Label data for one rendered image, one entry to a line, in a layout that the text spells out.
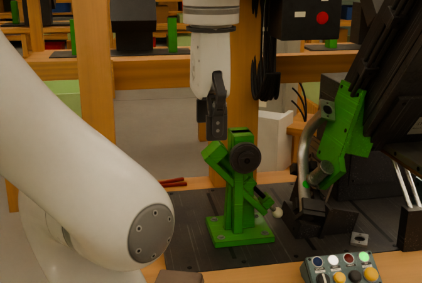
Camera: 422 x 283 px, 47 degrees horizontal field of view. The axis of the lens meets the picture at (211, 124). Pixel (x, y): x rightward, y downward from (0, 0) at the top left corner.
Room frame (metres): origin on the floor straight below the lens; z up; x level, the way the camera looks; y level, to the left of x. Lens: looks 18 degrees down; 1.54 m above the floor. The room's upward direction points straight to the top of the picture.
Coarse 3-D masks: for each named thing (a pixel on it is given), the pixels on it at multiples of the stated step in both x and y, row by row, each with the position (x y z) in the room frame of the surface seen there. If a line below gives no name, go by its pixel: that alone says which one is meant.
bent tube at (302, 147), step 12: (324, 108) 1.19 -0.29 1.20; (312, 120) 1.20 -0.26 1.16; (324, 120) 1.18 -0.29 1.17; (312, 132) 1.22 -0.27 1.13; (300, 144) 1.23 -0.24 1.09; (300, 156) 1.21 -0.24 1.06; (300, 168) 1.18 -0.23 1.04; (300, 180) 1.15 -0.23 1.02; (300, 192) 1.13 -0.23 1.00; (300, 204) 1.10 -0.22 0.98
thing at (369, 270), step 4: (368, 268) 0.88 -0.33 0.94; (372, 268) 0.88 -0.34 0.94; (364, 272) 0.87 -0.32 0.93; (368, 272) 0.87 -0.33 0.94; (372, 272) 0.87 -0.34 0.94; (376, 272) 0.87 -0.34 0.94; (368, 276) 0.86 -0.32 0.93; (372, 276) 0.86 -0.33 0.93; (376, 276) 0.87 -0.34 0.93; (372, 280) 0.86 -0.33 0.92
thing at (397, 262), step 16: (384, 256) 0.99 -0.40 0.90; (400, 256) 0.99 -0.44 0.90; (416, 256) 0.99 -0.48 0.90; (208, 272) 0.92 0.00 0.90; (224, 272) 0.92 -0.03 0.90; (240, 272) 0.92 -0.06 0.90; (256, 272) 0.92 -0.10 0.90; (272, 272) 0.92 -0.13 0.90; (288, 272) 0.92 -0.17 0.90; (384, 272) 0.92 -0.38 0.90; (400, 272) 0.92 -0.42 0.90; (416, 272) 0.92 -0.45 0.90
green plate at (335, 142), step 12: (348, 84) 1.16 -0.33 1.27; (336, 96) 1.20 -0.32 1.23; (348, 96) 1.14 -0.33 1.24; (360, 96) 1.09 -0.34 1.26; (336, 108) 1.18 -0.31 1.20; (348, 108) 1.12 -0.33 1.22; (360, 108) 1.09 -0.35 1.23; (336, 120) 1.15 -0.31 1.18; (348, 120) 1.10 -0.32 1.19; (360, 120) 1.10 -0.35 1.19; (324, 132) 1.19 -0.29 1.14; (336, 132) 1.13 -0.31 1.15; (348, 132) 1.09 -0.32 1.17; (360, 132) 1.10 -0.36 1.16; (324, 144) 1.17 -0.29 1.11; (336, 144) 1.12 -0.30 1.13; (348, 144) 1.09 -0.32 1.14; (360, 144) 1.10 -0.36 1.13; (372, 144) 1.11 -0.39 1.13; (324, 156) 1.15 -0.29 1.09; (336, 156) 1.10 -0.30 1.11
